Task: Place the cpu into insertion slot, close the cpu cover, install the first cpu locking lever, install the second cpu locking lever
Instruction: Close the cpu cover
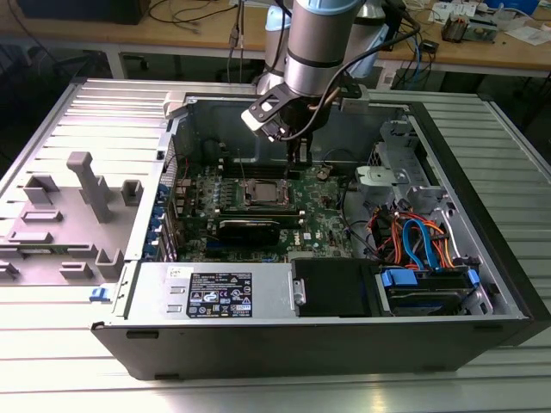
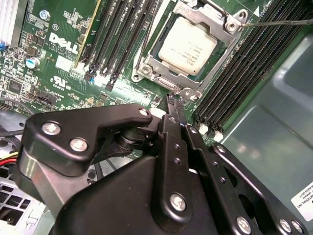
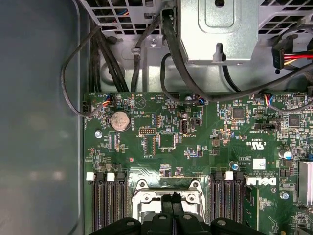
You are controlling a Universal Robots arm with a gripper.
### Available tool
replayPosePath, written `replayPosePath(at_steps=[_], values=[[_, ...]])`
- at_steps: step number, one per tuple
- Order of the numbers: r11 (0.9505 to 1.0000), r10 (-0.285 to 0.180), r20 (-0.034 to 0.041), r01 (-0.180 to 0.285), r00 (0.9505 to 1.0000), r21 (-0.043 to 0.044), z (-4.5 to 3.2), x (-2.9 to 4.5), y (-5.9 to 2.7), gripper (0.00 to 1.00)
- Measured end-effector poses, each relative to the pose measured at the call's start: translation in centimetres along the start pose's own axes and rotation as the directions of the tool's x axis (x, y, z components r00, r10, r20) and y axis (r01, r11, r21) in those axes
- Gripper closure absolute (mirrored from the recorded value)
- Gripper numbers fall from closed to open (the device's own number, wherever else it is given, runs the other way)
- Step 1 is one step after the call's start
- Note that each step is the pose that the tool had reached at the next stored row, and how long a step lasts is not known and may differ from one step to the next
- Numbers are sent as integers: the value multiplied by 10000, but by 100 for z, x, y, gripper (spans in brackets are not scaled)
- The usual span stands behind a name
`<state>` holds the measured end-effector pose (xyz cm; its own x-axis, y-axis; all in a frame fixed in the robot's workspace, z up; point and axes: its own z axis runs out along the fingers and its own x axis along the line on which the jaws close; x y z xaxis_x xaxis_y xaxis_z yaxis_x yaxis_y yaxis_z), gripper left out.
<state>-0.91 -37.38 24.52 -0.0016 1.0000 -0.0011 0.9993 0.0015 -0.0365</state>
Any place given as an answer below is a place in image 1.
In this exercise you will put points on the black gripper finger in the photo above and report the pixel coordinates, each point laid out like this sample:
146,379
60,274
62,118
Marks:
294,159
309,150

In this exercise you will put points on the CPU with silver top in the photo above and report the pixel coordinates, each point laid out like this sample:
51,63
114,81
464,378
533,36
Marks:
267,193

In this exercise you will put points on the blue expansion slot latch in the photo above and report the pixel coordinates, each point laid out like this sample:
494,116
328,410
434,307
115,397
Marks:
150,253
159,214
162,192
155,236

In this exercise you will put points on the silver coin battery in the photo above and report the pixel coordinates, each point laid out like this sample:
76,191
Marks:
323,173

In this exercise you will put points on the green motherboard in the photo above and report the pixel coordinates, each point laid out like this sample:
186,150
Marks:
327,206

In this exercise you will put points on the black graphics card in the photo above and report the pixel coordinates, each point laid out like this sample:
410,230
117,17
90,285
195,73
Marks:
247,232

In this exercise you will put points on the beige corner stop block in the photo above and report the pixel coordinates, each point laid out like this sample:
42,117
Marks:
175,105

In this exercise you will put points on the small upright black box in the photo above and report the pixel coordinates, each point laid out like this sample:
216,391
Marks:
395,41

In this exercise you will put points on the black drive bay box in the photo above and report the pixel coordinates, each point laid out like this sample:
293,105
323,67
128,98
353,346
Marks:
331,288

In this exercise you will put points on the small black device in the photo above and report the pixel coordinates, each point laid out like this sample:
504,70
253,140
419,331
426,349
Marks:
430,46

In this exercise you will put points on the white printed card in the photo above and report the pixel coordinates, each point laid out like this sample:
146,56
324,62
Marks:
443,10

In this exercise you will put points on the copper wound electronic part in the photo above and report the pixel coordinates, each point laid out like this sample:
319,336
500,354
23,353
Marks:
456,30

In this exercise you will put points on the hard disk in blue carrier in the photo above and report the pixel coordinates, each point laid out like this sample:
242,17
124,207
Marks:
426,297

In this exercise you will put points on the wooden workbench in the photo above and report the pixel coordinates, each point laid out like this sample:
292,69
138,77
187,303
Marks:
129,30

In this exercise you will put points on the black open PC case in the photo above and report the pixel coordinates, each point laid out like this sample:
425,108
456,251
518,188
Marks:
258,348

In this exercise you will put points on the silver power supply unit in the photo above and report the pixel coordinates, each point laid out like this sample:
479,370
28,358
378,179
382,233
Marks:
150,292

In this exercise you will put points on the grey plastic parts rack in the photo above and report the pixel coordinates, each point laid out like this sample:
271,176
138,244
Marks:
92,185

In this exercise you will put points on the grey circuit device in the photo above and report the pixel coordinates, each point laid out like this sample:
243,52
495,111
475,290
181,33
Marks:
484,28

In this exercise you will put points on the large black box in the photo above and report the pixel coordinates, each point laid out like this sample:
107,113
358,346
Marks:
86,10

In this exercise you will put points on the white paper sheets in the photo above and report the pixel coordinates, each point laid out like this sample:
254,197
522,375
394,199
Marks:
531,35

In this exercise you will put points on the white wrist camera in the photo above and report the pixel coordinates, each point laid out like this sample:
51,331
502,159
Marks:
251,118

